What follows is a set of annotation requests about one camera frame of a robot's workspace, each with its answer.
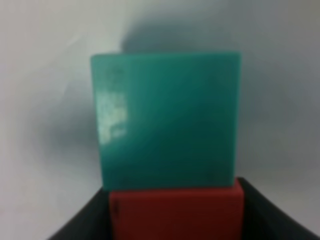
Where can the green block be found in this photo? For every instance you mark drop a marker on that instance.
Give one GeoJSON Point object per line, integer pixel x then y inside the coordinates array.
{"type": "Point", "coordinates": [166, 120]}

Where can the red block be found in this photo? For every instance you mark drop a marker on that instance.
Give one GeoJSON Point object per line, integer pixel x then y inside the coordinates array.
{"type": "Point", "coordinates": [214, 213]}

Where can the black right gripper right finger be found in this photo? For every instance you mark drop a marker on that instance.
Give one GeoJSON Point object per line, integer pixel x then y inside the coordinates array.
{"type": "Point", "coordinates": [262, 220]}

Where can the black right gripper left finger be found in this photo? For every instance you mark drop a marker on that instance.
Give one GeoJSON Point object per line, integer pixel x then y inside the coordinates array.
{"type": "Point", "coordinates": [92, 222]}

